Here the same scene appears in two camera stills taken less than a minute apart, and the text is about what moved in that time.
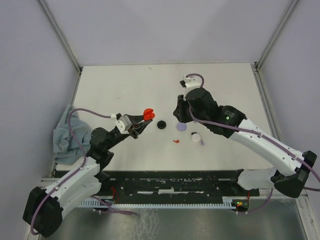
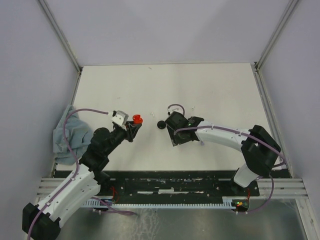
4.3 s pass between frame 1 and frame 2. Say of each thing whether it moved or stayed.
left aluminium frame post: stayed
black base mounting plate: stayed
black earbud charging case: stayed
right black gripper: moved
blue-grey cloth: stayed
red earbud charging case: moved
